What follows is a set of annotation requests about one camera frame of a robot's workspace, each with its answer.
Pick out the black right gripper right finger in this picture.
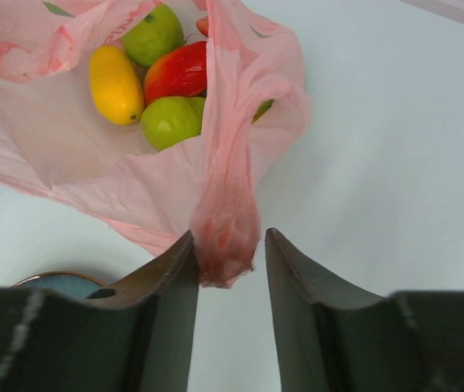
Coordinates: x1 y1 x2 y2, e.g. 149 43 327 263
265 229 464 391

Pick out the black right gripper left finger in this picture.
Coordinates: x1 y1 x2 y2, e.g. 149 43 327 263
0 233 199 391

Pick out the pink plastic bag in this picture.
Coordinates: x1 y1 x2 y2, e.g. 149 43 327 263
0 1 311 287

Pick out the green fake guava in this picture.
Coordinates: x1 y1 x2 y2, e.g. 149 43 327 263
141 96 206 151

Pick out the green yellow fake mango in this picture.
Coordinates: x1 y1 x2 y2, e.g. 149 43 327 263
252 99 274 123

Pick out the red orange fake mango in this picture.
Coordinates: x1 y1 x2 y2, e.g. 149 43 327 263
143 41 207 105

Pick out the green fake apple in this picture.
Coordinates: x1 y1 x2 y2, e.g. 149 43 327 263
121 4 185 68

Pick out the red fake watermelon slice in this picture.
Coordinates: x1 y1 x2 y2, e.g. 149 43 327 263
196 16 209 38

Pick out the blue ceramic plate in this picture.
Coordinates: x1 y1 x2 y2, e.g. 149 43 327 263
13 271 104 299

